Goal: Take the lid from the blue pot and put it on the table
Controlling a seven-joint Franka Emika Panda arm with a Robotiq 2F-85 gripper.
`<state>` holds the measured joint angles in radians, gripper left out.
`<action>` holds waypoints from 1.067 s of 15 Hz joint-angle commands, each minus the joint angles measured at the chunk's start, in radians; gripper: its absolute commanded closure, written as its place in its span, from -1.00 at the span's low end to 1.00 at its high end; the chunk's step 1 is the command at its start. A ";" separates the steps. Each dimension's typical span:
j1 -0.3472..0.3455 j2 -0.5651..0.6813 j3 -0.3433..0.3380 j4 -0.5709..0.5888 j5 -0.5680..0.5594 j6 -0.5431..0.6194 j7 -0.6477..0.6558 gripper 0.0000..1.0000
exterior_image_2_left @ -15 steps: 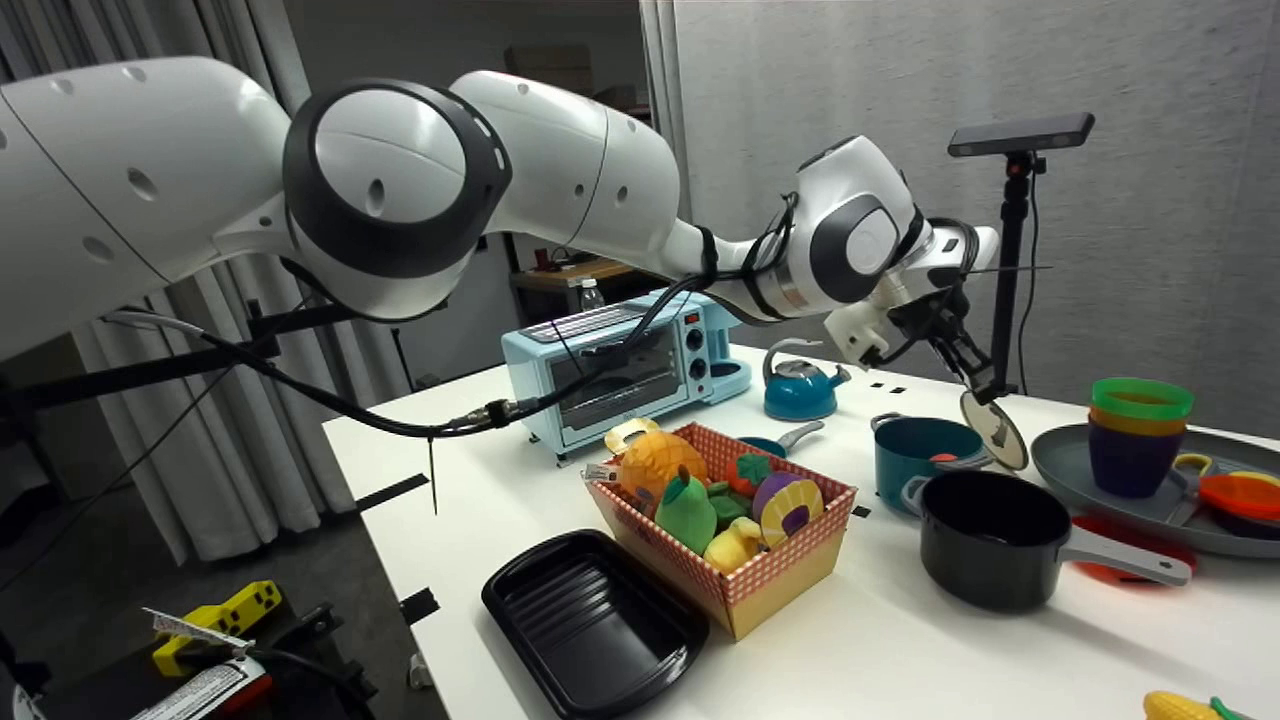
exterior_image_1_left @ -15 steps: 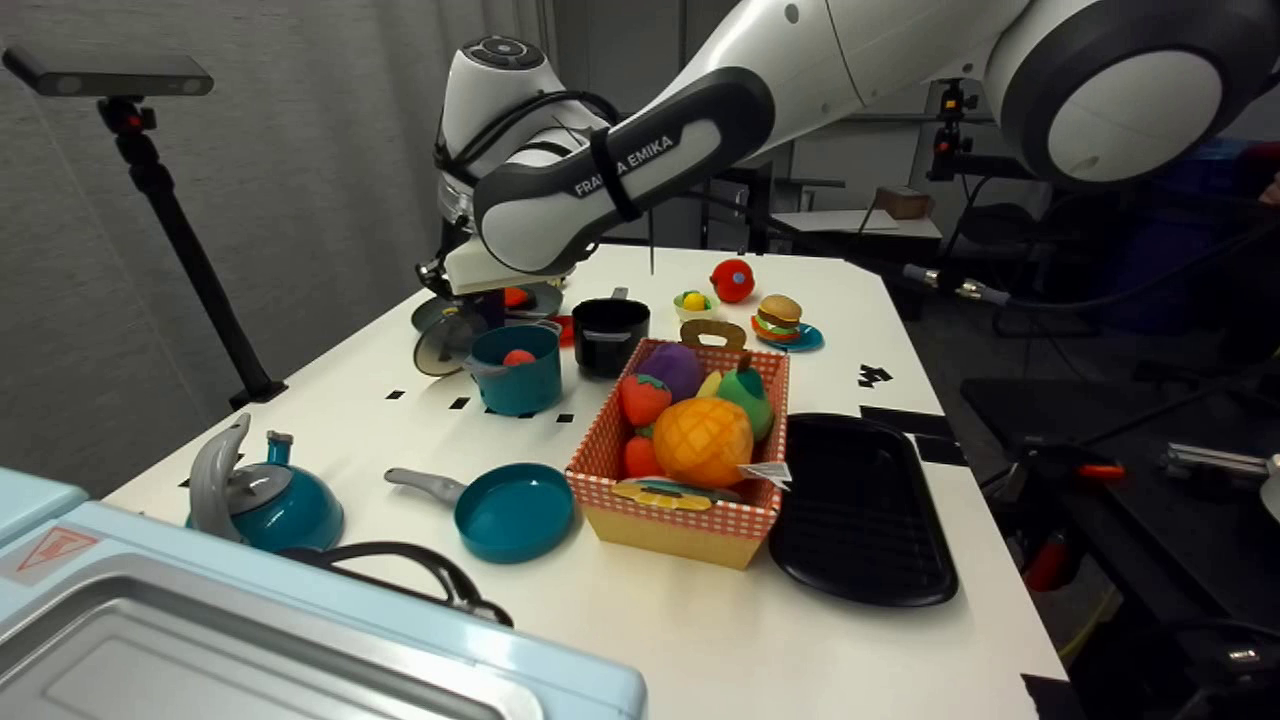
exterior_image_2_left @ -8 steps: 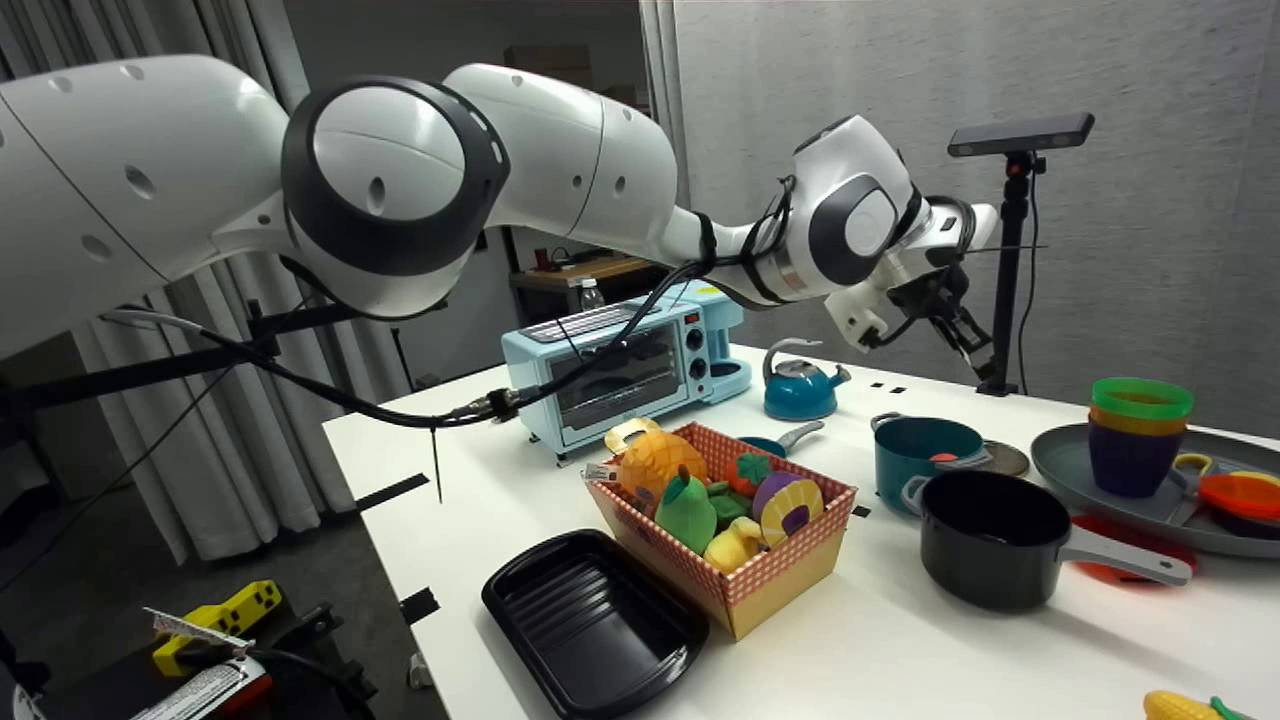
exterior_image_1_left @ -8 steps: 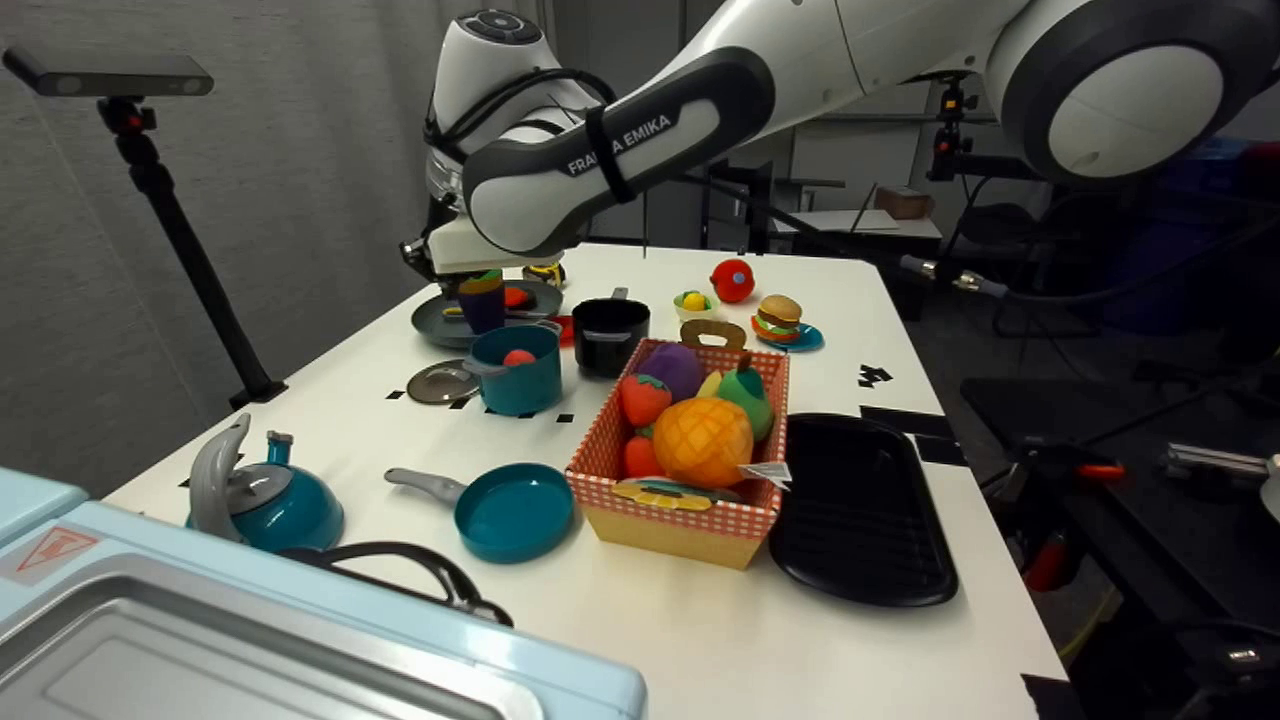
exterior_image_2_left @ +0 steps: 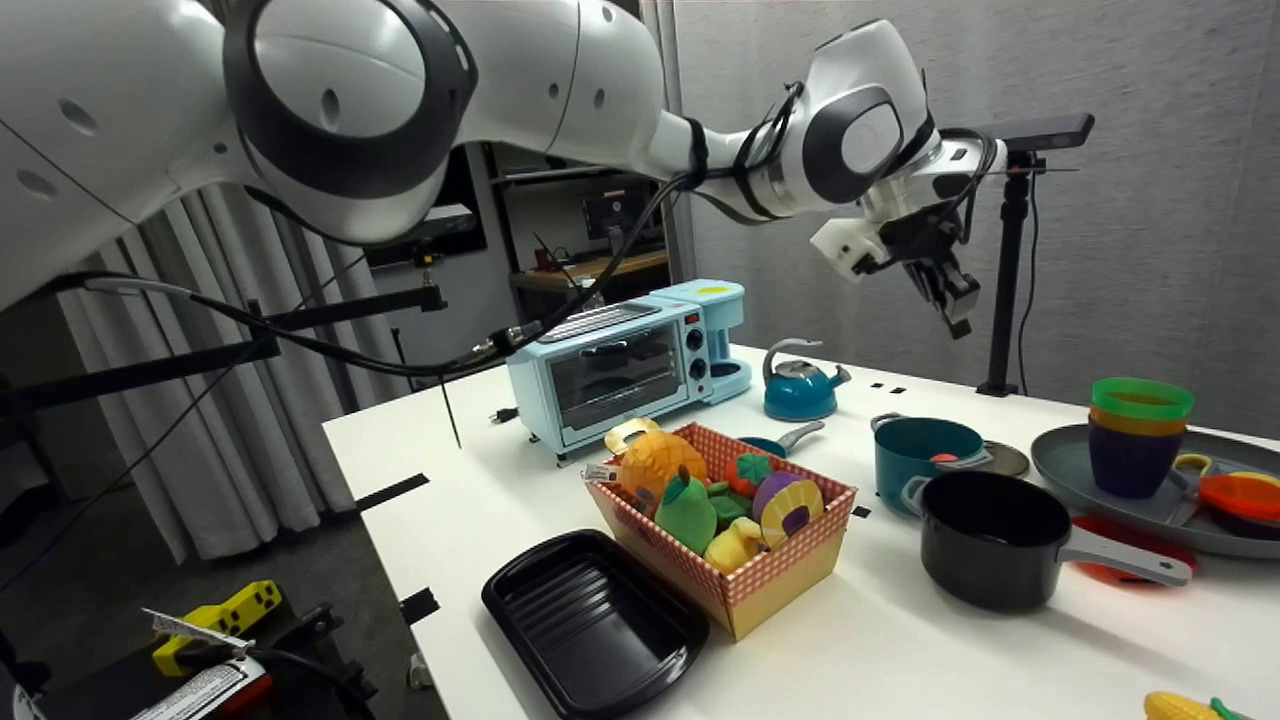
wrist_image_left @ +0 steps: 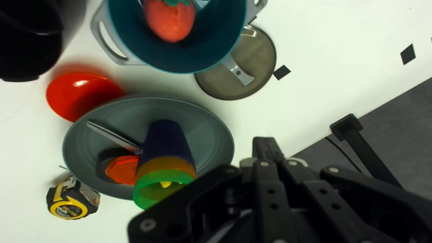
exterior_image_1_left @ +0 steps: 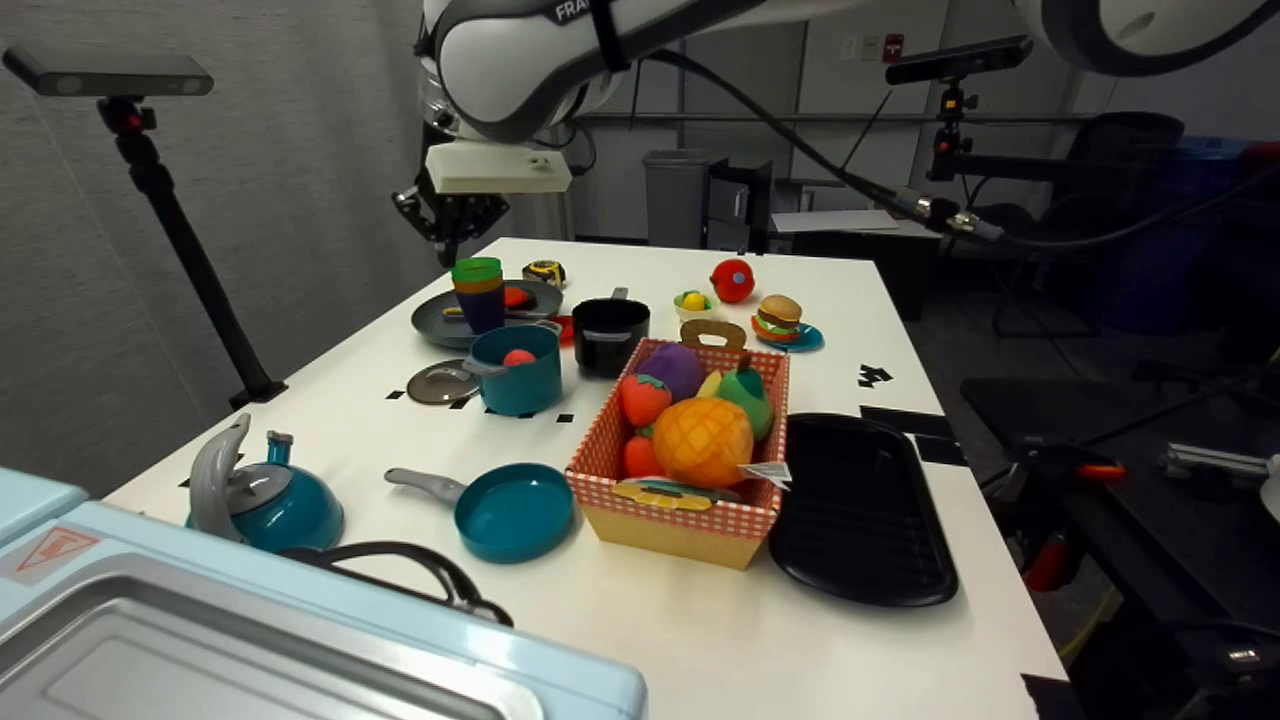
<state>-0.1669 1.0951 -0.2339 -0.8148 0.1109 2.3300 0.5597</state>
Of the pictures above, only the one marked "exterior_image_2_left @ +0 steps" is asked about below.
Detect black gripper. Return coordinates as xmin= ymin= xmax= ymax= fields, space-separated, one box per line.
xmin=877 ymin=196 xmax=987 ymax=342

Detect glass pot lid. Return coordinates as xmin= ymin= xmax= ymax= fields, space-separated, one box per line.
xmin=967 ymin=436 xmax=1035 ymax=479

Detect blue toy pot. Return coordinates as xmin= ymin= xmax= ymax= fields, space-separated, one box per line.
xmin=874 ymin=412 xmax=994 ymax=518

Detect black tripod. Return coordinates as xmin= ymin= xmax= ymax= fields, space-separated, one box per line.
xmin=976 ymin=150 xmax=1058 ymax=402

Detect small blue cup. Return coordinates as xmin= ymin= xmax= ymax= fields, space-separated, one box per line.
xmin=762 ymin=337 xmax=858 ymax=425

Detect grey oval plate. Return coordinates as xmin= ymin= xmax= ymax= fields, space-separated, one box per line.
xmin=1030 ymin=419 xmax=1280 ymax=565

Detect green toy cup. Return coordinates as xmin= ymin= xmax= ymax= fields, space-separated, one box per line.
xmin=1090 ymin=374 xmax=1201 ymax=427

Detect grey backdrop curtain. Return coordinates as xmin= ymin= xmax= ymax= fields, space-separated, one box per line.
xmin=635 ymin=0 xmax=1280 ymax=436

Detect orange toy cup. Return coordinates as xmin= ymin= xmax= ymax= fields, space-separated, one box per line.
xmin=1090 ymin=404 xmax=1192 ymax=445

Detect blue toy frying pan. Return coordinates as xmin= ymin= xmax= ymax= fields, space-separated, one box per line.
xmin=737 ymin=419 xmax=831 ymax=461

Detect purple toy cup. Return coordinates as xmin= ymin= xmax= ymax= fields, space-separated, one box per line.
xmin=1084 ymin=427 xmax=1190 ymax=504

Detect black saucepan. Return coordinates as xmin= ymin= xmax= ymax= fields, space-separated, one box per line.
xmin=916 ymin=467 xmax=1197 ymax=616

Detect purple toy slice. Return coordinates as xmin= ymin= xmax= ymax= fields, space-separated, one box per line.
xmin=748 ymin=466 xmax=831 ymax=553

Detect red orange toy carrot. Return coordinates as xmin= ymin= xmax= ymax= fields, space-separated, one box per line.
xmin=725 ymin=451 xmax=776 ymax=504

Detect red flat toy plate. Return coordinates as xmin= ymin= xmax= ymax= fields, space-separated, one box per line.
xmin=1074 ymin=513 xmax=1185 ymax=594

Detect yellow toy fruit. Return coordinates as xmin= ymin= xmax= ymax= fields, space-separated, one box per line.
xmin=702 ymin=518 xmax=769 ymax=576

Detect light blue toaster oven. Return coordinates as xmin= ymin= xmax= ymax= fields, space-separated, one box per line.
xmin=499 ymin=275 xmax=758 ymax=466

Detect orange plush fruit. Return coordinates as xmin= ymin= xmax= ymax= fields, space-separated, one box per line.
xmin=613 ymin=427 xmax=715 ymax=518

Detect red checkered cardboard basket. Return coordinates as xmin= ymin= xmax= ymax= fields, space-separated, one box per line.
xmin=584 ymin=416 xmax=861 ymax=645

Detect green toy fruit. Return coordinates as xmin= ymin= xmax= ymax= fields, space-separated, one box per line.
xmin=652 ymin=473 xmax=722 ymax=557

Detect background shelf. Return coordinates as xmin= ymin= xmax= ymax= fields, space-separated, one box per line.
xmin=486 ymin=135 xmax=676 ymax=324

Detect orange red toy dish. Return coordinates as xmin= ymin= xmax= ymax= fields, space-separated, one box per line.
xmin=1197 ymin=467 xmax=1280 ymax=531

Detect green and yellow toy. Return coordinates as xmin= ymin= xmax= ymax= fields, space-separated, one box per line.
xmin=1141 ymin=687 xmax=1255 ymax=720

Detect black rectangular tray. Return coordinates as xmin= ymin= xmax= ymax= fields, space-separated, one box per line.
xmin=480 ymin=524 xmax=714 ymax=720

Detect black tape patch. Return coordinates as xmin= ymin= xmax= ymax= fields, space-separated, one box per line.
xmin=353 ymin=473 xmax=433 ymax=518

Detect black metal boom bar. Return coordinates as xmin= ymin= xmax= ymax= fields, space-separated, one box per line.
xmin=243 ymin=279 xmax=452 ymax=342
xmin=0 ymin=332 xmax=286 ymax=416

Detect white curtain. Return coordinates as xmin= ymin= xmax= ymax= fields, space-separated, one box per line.
xmin=0 ymin=177 xmax=418 ymax=565

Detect yellow black dotted tool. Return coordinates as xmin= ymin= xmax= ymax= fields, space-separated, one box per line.
xmin=150 ymin=576 xmax=288 ymax=683

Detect white red device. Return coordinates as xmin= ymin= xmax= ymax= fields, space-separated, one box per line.
xmin=138 ymin=605 xmax=278 ymax=720

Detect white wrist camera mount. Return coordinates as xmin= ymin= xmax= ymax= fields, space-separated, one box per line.
xmin=807 ymin=218 xmax=897 ymax=279

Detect black stereo camera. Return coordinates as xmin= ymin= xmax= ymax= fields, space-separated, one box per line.
xmin=994 ymin=107 xmax=1100 ymax=161

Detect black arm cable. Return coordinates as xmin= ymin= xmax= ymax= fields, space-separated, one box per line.
xmin=0 ymin=78 xmax=816 ymax=384

